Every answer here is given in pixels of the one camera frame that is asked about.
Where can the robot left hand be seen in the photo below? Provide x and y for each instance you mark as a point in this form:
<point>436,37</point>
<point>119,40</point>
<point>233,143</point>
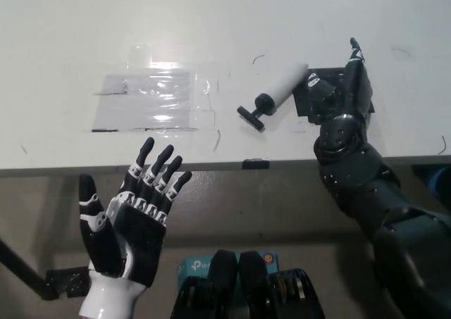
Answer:
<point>141,238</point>

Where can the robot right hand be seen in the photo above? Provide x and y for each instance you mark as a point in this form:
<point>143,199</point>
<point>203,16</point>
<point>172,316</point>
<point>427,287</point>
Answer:
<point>357,93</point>

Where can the small white air pump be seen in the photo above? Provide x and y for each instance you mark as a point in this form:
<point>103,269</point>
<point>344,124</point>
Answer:
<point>285,83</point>

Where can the teal tp-link box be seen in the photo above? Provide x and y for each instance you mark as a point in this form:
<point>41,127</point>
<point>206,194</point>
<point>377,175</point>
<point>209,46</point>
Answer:
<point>192,266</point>

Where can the blue object under table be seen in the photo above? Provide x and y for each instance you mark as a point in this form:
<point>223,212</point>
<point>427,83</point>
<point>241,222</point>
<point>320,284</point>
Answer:
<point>440,183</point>

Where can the black table leg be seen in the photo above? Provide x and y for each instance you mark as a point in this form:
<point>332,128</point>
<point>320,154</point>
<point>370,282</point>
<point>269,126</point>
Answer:
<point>21,266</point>

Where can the small black tape piece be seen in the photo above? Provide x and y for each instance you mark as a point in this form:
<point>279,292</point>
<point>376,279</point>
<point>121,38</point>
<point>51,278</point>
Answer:
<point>256,164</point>

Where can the clear plastic film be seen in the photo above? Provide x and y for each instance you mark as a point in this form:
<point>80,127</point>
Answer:
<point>204,86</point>

